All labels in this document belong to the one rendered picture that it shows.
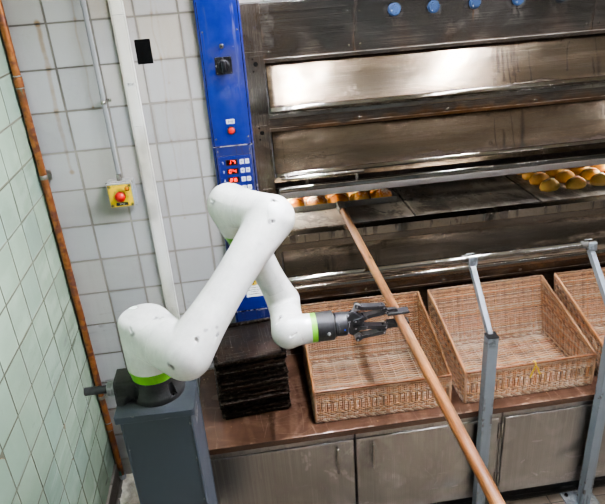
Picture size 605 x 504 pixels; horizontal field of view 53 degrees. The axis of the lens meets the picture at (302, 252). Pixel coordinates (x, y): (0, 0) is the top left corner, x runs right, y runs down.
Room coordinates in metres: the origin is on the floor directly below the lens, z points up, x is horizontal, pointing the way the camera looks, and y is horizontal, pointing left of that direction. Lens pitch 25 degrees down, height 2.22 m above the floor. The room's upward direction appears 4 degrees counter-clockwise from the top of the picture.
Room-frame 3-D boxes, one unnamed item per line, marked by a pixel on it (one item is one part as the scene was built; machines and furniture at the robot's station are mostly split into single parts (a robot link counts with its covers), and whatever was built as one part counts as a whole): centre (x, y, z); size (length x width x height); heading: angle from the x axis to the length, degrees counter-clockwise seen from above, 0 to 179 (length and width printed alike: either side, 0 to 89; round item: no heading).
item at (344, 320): (1.61, -0.13, 1.20); 0.09 x 0.07 x 0.08; 96
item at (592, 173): (2.94, -1.34, 1.21); 0.61 x 0.48 x 0.06; 6
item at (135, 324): (1.33, 0.41, 1.36); 0.16 x 0.13 x 0.19; 47
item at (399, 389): (2.12, -0.26, 0.72); 0.56 x 0.49 x 0.28; 95
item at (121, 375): (1.34, 0.47, 1.23); 0.26 x 0.15 x 0.06; 94
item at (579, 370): (2.18, -0.85, 0.72); 0.56 x 0.49 x 0.28; 96
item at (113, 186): (2.25, 0.68, 1.46); 0.10 x 0.07 x 0.10; 96
